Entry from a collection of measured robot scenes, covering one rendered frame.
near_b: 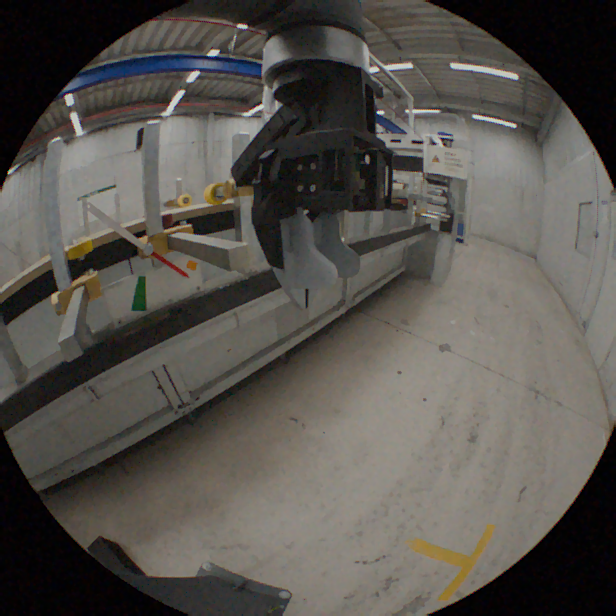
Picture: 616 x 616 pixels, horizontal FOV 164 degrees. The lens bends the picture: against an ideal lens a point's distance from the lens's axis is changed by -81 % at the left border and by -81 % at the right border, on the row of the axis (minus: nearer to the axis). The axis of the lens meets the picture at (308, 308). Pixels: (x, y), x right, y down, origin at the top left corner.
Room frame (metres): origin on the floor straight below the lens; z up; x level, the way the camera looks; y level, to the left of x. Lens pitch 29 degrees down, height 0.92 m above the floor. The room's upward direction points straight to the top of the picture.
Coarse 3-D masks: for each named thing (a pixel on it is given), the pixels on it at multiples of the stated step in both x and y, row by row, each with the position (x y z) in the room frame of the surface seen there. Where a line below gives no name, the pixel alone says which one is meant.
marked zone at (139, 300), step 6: (144, 276) 0.39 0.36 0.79; (138, 282) 0.38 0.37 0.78; (144, 282) 0.39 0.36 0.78; (138, 288) 0.38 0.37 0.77; (144, 288) 0.39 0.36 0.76; (138, 294) 0.37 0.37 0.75; (144, 294) 0.38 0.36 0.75; (138, 300) 0.37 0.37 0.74; (144, 300) 0.38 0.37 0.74; (132, 306) 0.36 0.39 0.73; (138, 306) 0.37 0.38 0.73; (144, 306) 0.38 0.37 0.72
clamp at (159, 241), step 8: (168, 232) 0.45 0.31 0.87; (176, 232) 0.46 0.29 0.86; (184, 232) 0.48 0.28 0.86; (192, 232) 0.50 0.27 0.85; (144, 240) 0.41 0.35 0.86; (152, 240) 0.42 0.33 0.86; (160, 240) 0.43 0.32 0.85; (160, 248) 0.43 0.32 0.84; (168, 248) 0.45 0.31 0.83; (144, 256) 0.40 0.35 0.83; (152, 256) 0.41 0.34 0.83
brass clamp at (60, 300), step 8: (96, 272) 0.32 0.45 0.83; (80, 280) 0.28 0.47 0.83; (88, 280) 0.29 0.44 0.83; (96, 280) 0.31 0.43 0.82; (72, 288) 0.26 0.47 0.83; (88, 288) 0.29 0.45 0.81; (96, 288) 0.30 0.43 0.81; (56, 296) 0.22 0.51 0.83; (64, 296) 0.24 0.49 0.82; (88, 296) 0.28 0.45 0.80; (96, 296) 0.30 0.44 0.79; (56, 304) 0.21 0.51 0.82; (64, 304) 0.23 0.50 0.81; (56, 312) 0.21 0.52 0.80; (64, 312) 0.23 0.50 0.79
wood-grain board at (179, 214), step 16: (192, 208) 0.77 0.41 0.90; (208, 208) 0.75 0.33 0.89; (224, 208) 0.79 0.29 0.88; (128, 224) 0.63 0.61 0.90; (144, 224) 0.57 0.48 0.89; (96, 240) 0.45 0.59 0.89; (112, 240) 0.49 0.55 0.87; (48, 256) 0.56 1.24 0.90; (32, 272) 0.26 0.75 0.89; (16, 288) 0.19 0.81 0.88
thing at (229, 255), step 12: (168, 240) 0.45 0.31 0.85; (180, 240) 0.39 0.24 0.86; (192, 240) 0.34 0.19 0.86; (204, 240) 0.33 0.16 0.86; (216, 240) 0.32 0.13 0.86; (228, 240) 0.32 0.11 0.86; (192, 252) 0.35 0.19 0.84; (204, 252) 0.31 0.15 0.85; (216, 252) 0.29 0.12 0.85; (228, 252) 0.26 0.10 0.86; (240, 252) 0.28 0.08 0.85; (216, 264) 0.29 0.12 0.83; (228, 264) 0.27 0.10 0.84; (240, 264) 0.28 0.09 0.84
